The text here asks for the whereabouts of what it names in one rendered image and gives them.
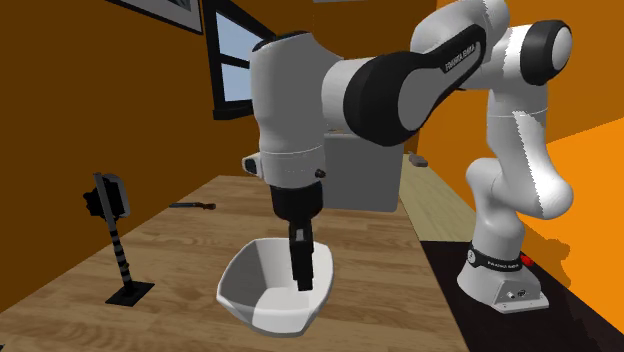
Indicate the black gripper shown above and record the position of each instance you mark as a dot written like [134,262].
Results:
[296,202]

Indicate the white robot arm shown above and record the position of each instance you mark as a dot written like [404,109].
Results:
[287,112]

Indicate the white bowl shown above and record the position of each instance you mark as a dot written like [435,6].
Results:
[273,307]

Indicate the grey box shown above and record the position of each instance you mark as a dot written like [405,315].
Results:
[360,175]

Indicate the dark pen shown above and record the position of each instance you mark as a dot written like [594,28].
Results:
[190,206]

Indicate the small brown object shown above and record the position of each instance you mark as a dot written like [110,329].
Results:
[418,160]

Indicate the black striped stand with device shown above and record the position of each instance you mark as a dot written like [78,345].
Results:
[119,253]

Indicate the black robot stand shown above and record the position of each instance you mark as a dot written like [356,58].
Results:
[487,326]

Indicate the black framed window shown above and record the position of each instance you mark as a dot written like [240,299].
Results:
[234,48]

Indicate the black framed wall picture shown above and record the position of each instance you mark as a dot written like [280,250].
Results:
[166,10]

